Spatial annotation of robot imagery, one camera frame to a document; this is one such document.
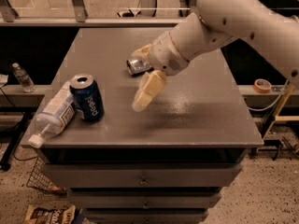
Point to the crushed silver can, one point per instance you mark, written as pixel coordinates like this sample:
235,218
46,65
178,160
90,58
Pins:
137,67

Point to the metal railing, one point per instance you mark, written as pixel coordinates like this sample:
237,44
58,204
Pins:
94,13

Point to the blue pepsi can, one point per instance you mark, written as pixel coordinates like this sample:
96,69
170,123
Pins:
87,97

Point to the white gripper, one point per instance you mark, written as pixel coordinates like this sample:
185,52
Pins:
164,56

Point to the roll of tape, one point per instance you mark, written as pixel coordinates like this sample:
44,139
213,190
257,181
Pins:
262,85

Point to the wire basket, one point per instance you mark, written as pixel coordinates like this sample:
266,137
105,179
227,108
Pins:
37,180

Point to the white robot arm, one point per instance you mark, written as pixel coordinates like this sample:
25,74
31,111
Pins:
212,26

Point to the grey drawer cabinet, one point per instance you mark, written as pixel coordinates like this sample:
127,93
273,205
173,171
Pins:
166,164

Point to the small water bottle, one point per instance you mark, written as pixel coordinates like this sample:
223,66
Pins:
24,79

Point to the snack bag on floor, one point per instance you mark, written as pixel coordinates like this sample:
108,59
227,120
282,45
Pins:
39,215

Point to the clear plastic bottle blue label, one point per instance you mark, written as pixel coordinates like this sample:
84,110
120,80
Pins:
54,117

